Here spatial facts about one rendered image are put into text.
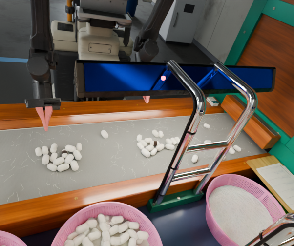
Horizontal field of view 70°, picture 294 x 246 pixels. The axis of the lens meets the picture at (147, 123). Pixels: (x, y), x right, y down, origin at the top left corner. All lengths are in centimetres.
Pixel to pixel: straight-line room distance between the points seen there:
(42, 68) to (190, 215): 65
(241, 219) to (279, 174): 26
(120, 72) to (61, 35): 105
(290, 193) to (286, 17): 65
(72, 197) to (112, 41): 88
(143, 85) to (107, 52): 79
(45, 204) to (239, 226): 57
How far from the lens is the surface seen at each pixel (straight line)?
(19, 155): 79
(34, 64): 70
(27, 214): 64
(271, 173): 94
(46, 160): 73
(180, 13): 419
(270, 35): 107
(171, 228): 74
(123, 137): 83
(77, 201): 64
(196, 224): 78
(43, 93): 74
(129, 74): 50
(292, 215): 35
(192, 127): 47
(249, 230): 79
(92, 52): 128
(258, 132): 99
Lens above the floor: 132
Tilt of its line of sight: 39 degrees down
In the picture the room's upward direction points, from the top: 15 degrees clockwise
